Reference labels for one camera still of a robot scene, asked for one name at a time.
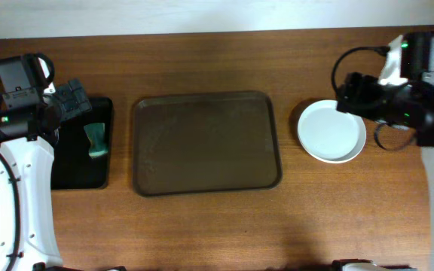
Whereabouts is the green sponge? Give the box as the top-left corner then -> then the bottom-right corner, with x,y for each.
84,123 -> 109,159

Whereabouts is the black small tray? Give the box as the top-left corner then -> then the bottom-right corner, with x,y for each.
51,97 -> 114,190

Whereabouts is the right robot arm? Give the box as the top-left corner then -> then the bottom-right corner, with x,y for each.
331,32 -> 434,270

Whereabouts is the pale blue plate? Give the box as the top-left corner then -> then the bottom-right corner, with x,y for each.
297,99 -> 365,160

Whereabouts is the brown serving tray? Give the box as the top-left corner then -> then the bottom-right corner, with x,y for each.
132,90 -> 283,197

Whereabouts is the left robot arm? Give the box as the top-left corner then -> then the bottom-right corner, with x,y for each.
0,79 -> 91,270

